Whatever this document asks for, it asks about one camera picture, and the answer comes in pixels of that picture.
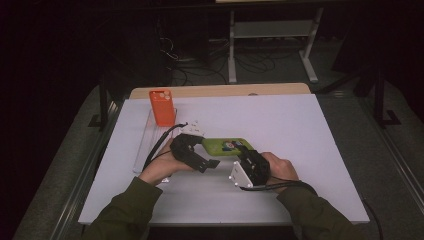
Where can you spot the aluminium floor rail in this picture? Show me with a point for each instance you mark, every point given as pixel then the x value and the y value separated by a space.
pixel 83 186
pixel 393 146

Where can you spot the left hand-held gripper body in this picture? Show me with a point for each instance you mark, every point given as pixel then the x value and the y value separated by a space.
pixel 181 150

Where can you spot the wooden table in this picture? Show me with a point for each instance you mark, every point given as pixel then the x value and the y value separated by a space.
pixel 213 90

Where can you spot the clear plastic storage rack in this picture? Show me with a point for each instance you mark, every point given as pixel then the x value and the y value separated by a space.
pixel 148 140

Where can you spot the white board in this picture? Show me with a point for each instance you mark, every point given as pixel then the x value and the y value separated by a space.
pixel 266 116

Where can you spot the green cartoon print phone case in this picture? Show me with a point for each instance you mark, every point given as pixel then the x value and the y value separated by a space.
pixel 216 147

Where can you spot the white metal desk frame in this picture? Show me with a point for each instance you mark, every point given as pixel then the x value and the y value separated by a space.
pixel 271 29

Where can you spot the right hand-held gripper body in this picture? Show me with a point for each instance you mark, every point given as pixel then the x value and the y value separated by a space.
pixel 256 168

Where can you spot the black metal stand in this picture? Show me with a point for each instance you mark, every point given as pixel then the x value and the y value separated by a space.
pixel 103 100
pixel 379 96

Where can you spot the person's left hand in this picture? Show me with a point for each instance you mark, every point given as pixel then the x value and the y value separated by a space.
pixel 163 166

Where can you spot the orange phone case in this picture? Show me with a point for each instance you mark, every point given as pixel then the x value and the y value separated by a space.
pixel 162 108

